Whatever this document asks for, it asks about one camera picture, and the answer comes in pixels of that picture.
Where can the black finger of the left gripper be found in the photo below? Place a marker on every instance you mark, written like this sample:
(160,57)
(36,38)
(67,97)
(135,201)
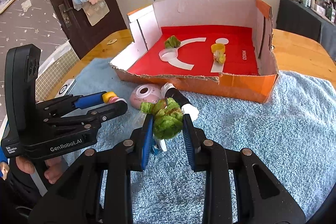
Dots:
(93,118)

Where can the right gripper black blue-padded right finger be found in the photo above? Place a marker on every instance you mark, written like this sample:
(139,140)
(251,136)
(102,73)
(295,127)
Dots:
(260,197)

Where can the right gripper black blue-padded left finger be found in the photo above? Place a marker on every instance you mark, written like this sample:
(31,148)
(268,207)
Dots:
(96,186)

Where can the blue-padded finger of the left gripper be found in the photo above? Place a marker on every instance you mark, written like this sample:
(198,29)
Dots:
(66,104)

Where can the yellow pink small toy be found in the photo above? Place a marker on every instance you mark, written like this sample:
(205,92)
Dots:
(111,97)

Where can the pink round device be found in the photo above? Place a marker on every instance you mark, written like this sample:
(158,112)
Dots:
(145,93)

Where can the blue small figurine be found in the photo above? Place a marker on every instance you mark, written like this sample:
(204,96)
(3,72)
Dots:
(158,145)

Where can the large green plush toy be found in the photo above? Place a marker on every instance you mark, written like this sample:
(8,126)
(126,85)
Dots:
(168,117)

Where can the black white sock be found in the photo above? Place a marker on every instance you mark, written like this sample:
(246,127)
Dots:
(168,90)

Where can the clear plastic round lid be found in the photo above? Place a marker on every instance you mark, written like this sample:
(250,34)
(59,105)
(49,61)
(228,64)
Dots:
(168,54)

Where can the yellow-green knitted toy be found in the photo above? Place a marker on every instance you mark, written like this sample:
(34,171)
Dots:
(220,57)

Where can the clear plastic jar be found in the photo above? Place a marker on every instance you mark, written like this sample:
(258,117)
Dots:
(139,120)

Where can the person's left hand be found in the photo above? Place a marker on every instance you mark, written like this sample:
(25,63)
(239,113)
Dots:
(52,174)

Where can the white grid pattern box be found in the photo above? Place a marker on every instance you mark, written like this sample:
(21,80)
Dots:
(53,69)

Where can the light blue fluffy towel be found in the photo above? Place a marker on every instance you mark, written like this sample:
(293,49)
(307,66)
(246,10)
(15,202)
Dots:
(293,134)

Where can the dark brown door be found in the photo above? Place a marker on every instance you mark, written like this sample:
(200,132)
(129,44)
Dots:
(84,37)

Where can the clear plastic bag on door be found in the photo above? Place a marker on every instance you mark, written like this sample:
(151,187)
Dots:
(95,12)

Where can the small green plush toy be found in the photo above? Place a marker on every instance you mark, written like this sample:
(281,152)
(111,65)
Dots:
(172,42)

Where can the red Miniso paper liner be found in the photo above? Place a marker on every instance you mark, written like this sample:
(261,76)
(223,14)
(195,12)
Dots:
(240,52)

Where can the orange white cardboard box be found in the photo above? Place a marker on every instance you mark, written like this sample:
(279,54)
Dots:
(145,27)

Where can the dark cloth covered side table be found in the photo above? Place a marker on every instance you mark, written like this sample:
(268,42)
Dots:
(295,18)

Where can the door handle metal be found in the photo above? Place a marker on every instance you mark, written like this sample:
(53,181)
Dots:
(64,13)

